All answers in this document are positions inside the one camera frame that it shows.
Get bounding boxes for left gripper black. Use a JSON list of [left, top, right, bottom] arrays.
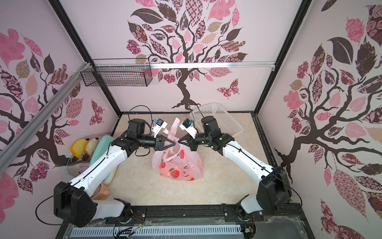
[[137, 134, 175, 151]]

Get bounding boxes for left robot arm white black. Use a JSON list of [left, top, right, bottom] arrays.
[[53, 119, 175, 227]]

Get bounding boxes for white perforated plastic basket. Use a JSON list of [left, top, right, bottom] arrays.
[[190, 103, 244, 137]]

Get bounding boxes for yellow toast slice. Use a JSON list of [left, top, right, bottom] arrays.
[[71, 138, 88, 158]]

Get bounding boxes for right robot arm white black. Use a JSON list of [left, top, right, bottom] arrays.
[[178, 116, 292, 214]]

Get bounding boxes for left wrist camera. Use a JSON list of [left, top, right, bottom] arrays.
[[151, 119, 168, 138]]

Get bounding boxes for pink cup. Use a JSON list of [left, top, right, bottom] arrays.
[[91, 183, 111, 201]]

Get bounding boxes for black wire wall basket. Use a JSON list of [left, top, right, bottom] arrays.
[[81, 56, 153, 87]]

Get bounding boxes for pale bread slice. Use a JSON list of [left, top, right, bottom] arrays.
[[85, 138, 98, 156]]

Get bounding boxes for aluminium rail left wall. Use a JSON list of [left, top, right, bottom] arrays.
[[1, 62, 91, 173]]

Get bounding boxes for mint green cutting board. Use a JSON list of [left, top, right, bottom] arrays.
[[90, 135, 118, 185]]

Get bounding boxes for pink printed plastic bag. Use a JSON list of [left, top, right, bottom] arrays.
[[152, 118, 204, 181]]

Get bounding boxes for silver toaster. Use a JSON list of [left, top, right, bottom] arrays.
[[66, 136, 100, 177]]

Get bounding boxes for white slotted cable duct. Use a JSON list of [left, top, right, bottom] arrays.
[[69, 225, 242, 239]]

